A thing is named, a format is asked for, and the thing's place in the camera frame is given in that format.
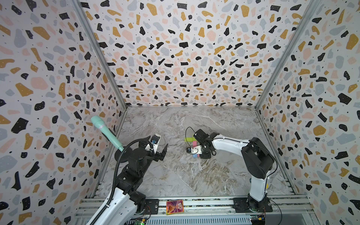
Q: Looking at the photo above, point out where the lime green block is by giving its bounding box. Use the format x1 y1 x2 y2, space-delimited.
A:
184 137 196 142

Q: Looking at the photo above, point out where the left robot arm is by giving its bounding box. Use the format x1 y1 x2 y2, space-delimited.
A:
87 134 168 225

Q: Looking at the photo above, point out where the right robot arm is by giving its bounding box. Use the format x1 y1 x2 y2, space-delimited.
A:
186 129 276 214

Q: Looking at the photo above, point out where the colourful card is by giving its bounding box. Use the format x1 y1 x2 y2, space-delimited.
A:
166 200 184 215

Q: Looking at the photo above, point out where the mint green toy microphone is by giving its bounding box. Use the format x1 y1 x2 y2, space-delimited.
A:
91 116 123 152

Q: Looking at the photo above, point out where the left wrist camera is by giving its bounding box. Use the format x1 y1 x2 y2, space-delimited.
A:
151 134 161 145

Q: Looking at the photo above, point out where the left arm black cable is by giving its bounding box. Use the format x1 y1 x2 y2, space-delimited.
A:
89 137 154 225

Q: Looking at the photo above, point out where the aluminium front rail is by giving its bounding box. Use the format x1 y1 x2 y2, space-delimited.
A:
74 195 317 225

